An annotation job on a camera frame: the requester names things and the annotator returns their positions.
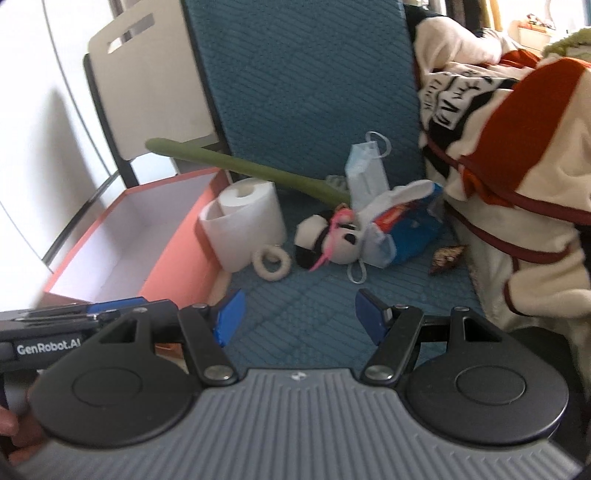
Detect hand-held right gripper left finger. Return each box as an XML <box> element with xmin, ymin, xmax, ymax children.
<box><xmin>99</xmin><ymin>290</ymin><xmax>246</xmax><ymax>387</ymax></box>

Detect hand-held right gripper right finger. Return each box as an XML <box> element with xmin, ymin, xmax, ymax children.
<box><xmin>355</xmin><ymin>289</ymin><xmax>504</xmax><ymax>387</ymax></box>

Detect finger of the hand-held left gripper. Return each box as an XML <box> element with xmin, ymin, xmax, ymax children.
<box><xmin>69</xmin><ymin>298</ymin><xmax>178</xmax><ymax>329</ymax></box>

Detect panda plush toy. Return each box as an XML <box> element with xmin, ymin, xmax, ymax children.
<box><xmin>294</xmin><ymin>210</ymin><xmax>365</xmax><ymax>271</ymax></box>

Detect pink cardboard box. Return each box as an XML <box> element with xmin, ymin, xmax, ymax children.
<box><xmin>43</xmin><ymin>167</ymin><xmax>232</xmax><ymax>309</ymax></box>

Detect blue wet wipes packet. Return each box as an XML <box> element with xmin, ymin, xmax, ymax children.
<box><xmin>369</xmin><ymin>182</ymin><xmax>446</xmax><ymax>266</ymax></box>

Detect dark red crinkled wrapper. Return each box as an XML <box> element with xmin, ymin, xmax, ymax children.
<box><xmin>428</xmin><ymin>244</ymin><xmax>468</xmax><ymax>276</ymax></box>

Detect person's left hand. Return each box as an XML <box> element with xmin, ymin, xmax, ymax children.
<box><xmin>0</xmin><ymin>407</ymin><xmax>44</xmax><ymax>469</ymax></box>

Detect white toilet paper roll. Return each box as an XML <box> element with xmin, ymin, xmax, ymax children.
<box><xmin>198</xmin><ymin>178</ymin><xmax>287</xmax><ymax>273</ymax></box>

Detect blue face mask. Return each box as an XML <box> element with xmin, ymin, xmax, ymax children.
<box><xmin>344</xmin><ymin>131</ymin><xmax>399</xmax><ymax>283</ymax></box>

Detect green plush stem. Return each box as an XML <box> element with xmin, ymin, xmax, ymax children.
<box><xmin>145</xmin><ymin>137</ymin><xmax>352</xmax><ymax>206</ymax></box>

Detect cream and red printed blanket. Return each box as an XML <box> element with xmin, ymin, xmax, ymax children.
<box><xmin>406</xmin><ymin>9</ymin><xmax>591</xmax><ymax>333</ymax></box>

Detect white wardrobe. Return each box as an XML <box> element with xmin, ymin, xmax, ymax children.
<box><xmin>0</xmin><ymin>0</ymin><xmax>127</xmax><ymax>305</ymax></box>

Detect blue quilted mat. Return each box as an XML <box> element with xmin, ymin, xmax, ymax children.
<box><xmin>182</xmin><ymin>0</ymin><xmax>490</xmax><ymax>370</ymax></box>

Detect green fuzzy cloth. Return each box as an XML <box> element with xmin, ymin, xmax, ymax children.
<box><xmin>542</xmin><ymin>34</ymin><xmax>591</xmax><ymax>61</ymax></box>

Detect white fabric ring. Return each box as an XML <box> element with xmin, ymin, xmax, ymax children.
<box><xmin>252</xmin><ymin>244</ymin><xmax>291</xmax><ymax>280</ymax></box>

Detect pink cord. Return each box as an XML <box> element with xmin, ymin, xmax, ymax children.
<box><xmin>309</xmin><ymin>208</ymin><xmax>356</xmax><ymax>273</ymax></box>

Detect white chair with black frame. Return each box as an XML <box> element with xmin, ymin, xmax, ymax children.
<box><xmin>83</xmin><ymin>0</ymin><xmax>227</xmax><ymax>188</ymax></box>

